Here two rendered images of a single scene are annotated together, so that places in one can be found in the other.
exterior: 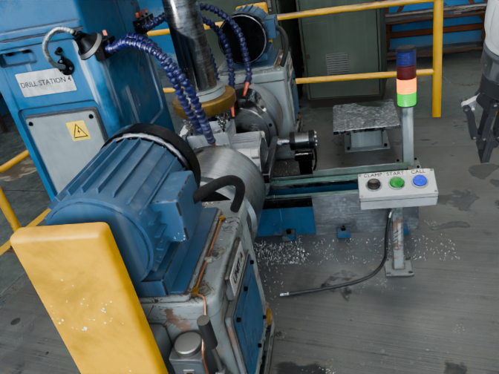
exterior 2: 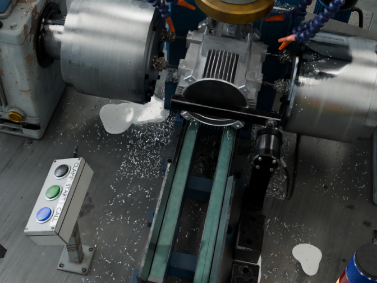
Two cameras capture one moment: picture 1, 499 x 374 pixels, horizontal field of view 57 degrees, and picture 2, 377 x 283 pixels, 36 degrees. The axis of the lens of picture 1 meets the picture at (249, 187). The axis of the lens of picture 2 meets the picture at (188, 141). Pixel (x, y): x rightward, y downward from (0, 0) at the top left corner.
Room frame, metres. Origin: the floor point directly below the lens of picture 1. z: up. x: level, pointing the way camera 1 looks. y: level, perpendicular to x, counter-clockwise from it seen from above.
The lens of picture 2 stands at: (1.04, -0.94, 2.00)
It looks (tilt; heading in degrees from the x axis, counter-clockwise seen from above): 52 degrees down; 81
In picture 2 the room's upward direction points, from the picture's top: 6 degrees clockwise
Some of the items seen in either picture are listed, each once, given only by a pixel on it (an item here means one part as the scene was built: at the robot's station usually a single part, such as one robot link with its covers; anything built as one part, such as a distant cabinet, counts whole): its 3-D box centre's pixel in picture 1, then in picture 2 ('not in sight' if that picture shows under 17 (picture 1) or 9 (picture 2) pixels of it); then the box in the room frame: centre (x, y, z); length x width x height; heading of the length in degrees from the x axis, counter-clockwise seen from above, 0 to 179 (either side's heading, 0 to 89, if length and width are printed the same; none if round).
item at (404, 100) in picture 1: (406, 97); not in sight; (1.40, -0.56, 1.05); 0.06 x 0.06 x 0.04
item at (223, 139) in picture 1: (213, 139); (228, 33); (1.26, 0.07, 1.11); 0.12 x 0.11 x 0.07; 75
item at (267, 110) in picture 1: (246, 121); (341, 87); (1.52, -0.04, 1.04); 0.41 x 0.25 x 0.25; 165
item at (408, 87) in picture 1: (406, 84); not in sight; (1.40, -0.56, 1.10); 0.06 x 0.06 x 0.04
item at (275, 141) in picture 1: (272, 158); (225, 111); (1.24, -0.08, 1.01); 0.26 x 0.04 x 0.03; 165
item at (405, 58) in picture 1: (405, 56); (368, 268); (1.40, -0.56, 1.19); 0.06 x 0.06 x 0.04
